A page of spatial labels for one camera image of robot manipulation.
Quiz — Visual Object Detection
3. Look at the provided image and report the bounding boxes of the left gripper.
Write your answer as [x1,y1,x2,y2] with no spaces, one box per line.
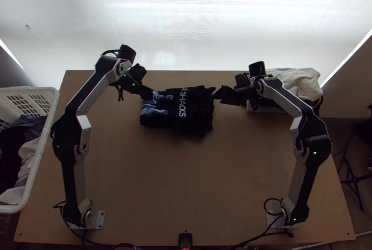
[132,81,155,99]

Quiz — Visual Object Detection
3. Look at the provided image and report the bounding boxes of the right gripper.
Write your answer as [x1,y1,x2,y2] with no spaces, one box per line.
[213,84,255,108]

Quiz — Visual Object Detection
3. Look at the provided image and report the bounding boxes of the dark t-shirt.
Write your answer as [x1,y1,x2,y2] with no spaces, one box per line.
[139,85,216,138]

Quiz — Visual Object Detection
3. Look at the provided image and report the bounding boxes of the pile of folded clothes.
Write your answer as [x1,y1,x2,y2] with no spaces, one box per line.
[246,67,325,114]

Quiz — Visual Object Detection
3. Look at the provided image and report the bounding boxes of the white laundry basket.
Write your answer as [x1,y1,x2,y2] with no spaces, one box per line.
[0,87,60,214]

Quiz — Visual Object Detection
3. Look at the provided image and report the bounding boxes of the heap of clothes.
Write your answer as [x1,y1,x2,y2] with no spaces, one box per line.
[0,115,48,205]

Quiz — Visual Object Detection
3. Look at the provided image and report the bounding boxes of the black tripod stand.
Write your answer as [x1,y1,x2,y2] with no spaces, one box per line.
[338,129,372,213]

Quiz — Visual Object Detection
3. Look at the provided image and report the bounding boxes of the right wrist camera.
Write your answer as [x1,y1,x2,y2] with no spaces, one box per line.
[235,73,249,87]

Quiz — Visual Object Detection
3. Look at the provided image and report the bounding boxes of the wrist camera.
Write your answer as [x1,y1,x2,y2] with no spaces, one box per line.
[131,63,146,83]
[235,73,249,87]

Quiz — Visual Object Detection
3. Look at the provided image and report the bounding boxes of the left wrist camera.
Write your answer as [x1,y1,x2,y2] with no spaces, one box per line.
[131,63,146,83]

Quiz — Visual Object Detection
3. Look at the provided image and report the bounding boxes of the black cable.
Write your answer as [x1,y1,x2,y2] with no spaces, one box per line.
[53,200,88,250]
[263,197,295,238]
[114,82,126,102]

